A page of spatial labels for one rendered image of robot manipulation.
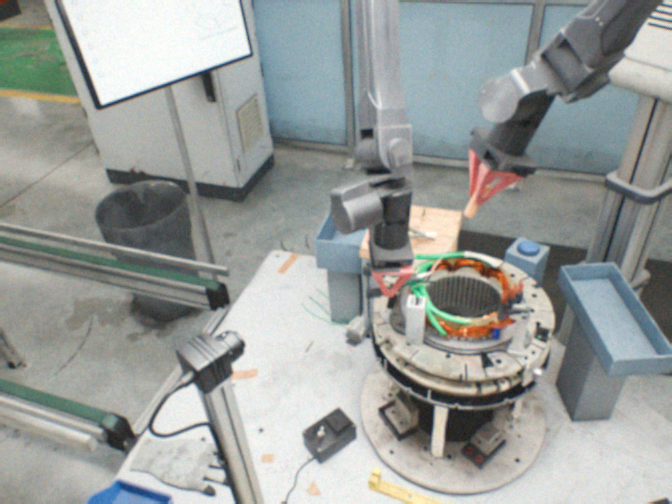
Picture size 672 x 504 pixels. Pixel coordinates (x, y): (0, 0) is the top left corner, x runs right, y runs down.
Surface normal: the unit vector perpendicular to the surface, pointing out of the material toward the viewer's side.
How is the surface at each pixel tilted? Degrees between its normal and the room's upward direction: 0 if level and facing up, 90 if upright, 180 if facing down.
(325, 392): 0
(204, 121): 90
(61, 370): 0
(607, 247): 90
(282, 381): 0
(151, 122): 90
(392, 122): 66
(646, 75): 100
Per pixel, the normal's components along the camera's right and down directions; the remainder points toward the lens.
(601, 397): 0.04, 0.62
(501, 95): -0.70, 0.25
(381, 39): 0.43, 0.15
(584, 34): -0.87, 0.44
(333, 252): -0.29, 0.60
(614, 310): -0.07, -0.79
